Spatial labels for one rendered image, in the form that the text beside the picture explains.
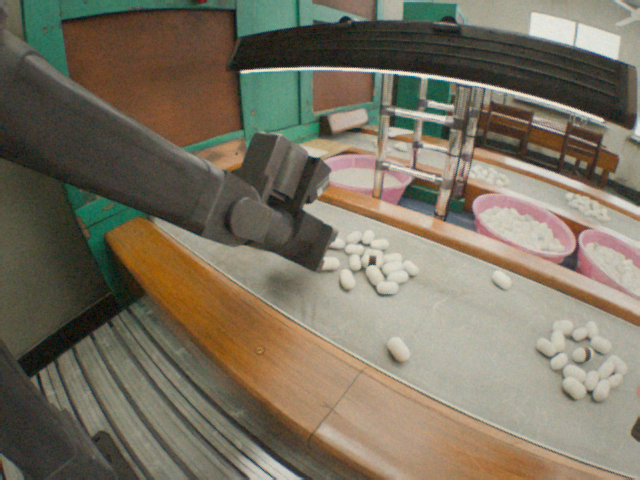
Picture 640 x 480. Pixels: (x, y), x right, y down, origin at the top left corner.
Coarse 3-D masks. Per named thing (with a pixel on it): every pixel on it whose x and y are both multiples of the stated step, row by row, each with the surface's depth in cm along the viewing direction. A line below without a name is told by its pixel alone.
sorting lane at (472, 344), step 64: (256, 256) 49; (448, 256) 49; (320, 320) 37; (384, 320) 37; (448, 320) 36; (512, 320) 35; (576, 320) 34; (448, 384) 28; (512, 384) 27; (576, 448) 18
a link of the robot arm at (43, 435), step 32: (0, 352) 9; (0, 384) 8; (32, 384) 12; (0, 416) 8; (32, 416) 10; (64, 416) 15; (0, 448) 8; (32, 448) 10; (64, 448) 12; (96, 448) 17
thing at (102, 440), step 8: (104, 432) 26; (96, 440) 25; (104, 440) 25; (112, 440) 26; (104, 448) 24; (112, 448) 24; (104, 456) 23; (112, 456) 23; (120, 456) 24; (112, 464) 23; (120, 464) 23; (128, 464) 24; (120, 472) 21; (128, 472) 22
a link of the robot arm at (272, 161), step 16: (256, 144) 29; (272, 144) 28; (288, 144) 30; (256, 160) 29; (272, 160) 28; (288, 160) 30; (304, 160) 32; (240, 176) 29; (256, 176) 28; (272, 176) 29; (288, 176) 30; (288, 192) 31; (240, 208) 23; (256, 208) 25; (240, 224) 24; (256, 224) 26; (256, 240) 26
